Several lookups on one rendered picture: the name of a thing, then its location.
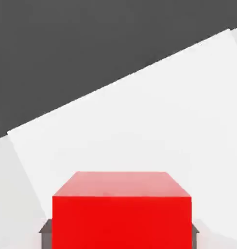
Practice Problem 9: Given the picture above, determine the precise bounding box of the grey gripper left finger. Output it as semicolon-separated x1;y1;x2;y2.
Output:
31;218;53;249

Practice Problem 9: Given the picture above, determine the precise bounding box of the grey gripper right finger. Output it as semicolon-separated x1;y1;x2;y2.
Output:
191;218;213;249

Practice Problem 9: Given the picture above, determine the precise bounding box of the small red cube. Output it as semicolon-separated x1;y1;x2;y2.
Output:
51;171;193;249

